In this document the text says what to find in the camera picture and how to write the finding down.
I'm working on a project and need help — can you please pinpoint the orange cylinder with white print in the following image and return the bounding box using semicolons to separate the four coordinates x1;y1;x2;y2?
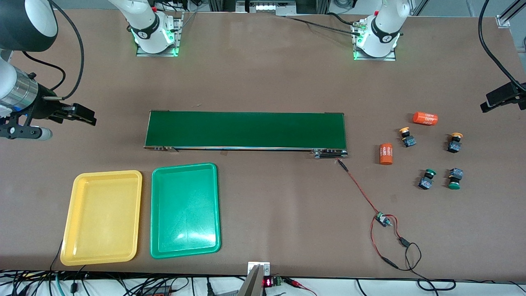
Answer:
378;143;394;165
413;111;438;126

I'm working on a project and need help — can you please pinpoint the green push button switch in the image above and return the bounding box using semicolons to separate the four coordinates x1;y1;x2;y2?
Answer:
418;169;437;190
448;168;464;190

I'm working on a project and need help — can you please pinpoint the yellow push button switch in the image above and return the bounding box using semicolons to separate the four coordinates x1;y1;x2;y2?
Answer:
399;127;417;148
447;132;464;153

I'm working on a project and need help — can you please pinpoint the yellow plastic tray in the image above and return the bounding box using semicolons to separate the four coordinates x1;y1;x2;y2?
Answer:
60;170;143;266

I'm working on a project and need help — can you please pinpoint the green conveyor belt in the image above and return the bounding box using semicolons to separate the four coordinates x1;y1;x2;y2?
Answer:
143;110;349;159

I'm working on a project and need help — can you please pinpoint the green plastic tray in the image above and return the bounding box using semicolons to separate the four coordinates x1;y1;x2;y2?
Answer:
150;163;221;259

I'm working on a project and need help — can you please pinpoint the red black power lead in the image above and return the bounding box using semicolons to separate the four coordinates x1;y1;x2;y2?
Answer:
370;215;457;291

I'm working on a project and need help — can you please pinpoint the red clip lead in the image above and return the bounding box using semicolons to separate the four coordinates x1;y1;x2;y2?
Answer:
284;277;318;296

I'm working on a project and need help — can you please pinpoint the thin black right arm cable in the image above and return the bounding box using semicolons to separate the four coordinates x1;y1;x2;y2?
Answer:
23;50;67;92

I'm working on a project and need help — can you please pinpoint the aluminium frame profile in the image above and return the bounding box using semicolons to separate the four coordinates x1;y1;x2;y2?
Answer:
496;0;526;28

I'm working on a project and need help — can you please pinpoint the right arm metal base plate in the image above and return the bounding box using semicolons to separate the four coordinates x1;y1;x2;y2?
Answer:
136;12;183;57

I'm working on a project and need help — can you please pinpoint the tangled black cable bundle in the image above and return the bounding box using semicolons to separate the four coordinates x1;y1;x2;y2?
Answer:
0;240;247;296

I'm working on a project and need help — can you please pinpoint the red black conveyor wire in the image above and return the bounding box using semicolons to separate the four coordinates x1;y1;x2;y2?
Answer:
337;158;382;216

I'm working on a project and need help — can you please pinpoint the black cable on table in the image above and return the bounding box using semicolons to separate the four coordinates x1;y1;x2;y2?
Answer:
286;12;364;37

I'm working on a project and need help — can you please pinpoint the aluminium frame with light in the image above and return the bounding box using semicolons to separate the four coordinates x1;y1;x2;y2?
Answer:
208;0;329;17

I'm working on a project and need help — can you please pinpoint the grey metal camera bracket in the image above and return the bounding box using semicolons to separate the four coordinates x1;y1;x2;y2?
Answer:
238;261;271;296

